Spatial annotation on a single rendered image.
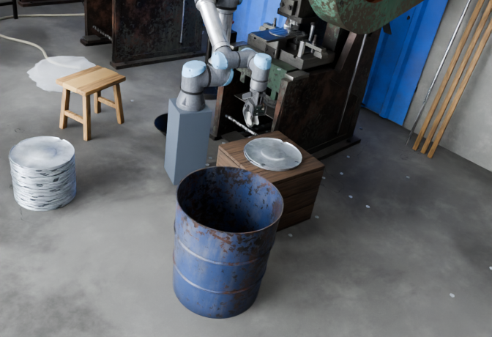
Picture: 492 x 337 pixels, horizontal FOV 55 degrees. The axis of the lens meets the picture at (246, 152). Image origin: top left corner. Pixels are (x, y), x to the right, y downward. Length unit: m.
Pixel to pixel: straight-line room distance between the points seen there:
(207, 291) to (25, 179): 1.04
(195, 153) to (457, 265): 1.49
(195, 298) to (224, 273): 0.21
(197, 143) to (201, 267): 0.91
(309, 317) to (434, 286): 0.69
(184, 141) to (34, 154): 0.73
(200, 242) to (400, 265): 1.16
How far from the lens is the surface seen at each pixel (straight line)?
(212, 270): 1.83
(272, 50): 2.78
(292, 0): 2.74
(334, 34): 2.93
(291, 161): 2.36
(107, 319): 2.03
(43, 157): 2.45
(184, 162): 2.61
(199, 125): 2.51
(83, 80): 3.03
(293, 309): 2.14
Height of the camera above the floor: 1.59
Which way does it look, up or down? 31 degrees down
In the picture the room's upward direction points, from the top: 10 degrees clockwise
